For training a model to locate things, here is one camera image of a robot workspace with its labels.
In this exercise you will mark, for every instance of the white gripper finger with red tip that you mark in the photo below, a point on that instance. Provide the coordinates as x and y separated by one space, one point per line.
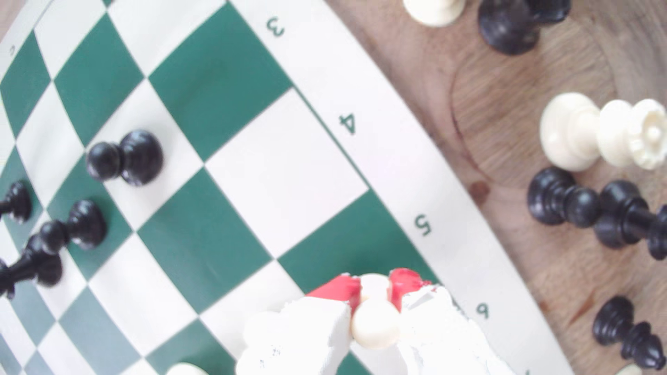
437 333
312 338

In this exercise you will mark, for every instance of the white chess pawn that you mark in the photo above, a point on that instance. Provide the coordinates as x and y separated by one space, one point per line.
432 8
375 323

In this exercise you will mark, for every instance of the white chess rook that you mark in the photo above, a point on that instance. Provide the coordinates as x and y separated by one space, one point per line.
185 370

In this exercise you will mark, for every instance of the green white chess mat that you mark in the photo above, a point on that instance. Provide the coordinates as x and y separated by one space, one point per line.
281 172

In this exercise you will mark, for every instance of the black chess bishop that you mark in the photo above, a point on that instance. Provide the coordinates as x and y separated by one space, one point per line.
612 320

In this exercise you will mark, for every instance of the black chess pawn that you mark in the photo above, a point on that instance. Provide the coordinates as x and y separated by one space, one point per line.
18 200
550 195
138 156

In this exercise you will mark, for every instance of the white chess bishop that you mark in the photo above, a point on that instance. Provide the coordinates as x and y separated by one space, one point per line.
630 371

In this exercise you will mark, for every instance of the black chess king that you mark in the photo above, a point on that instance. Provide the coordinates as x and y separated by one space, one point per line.
620 213

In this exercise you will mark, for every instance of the white chess queen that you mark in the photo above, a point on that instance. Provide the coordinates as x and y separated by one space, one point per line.
568 133

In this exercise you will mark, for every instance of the tall black chess queen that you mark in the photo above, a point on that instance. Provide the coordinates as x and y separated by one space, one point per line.
39 265

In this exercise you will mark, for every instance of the black chess knight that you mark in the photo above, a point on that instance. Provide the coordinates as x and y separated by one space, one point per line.
508 26

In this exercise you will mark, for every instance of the black pawn behind queen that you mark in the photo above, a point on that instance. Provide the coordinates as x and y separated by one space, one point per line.
86 224

